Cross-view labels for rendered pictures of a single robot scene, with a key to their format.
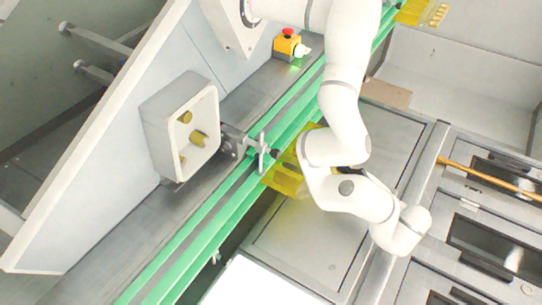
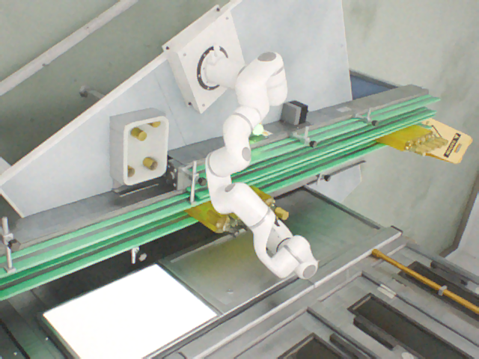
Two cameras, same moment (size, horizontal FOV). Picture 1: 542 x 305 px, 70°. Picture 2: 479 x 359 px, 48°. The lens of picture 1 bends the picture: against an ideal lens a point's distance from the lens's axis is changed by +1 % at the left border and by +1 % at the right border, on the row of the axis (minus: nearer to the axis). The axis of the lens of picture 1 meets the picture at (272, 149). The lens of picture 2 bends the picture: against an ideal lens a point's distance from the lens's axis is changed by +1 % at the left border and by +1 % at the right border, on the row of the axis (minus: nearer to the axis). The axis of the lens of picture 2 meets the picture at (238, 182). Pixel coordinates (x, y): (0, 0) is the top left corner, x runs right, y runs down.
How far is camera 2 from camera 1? 0.96 m
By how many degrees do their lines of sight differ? 21
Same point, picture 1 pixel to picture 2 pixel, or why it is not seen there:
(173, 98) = (135, 117)
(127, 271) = (66, 225)
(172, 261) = (99, 231)
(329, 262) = (228, 288)
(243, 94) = (197, 146)
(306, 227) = (221, 263)
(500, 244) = (401, 323)
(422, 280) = (308, 325)
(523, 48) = not seen: outside the picture
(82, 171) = (60, 143)
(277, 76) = not seen: hidden behind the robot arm
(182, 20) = (155, 70)
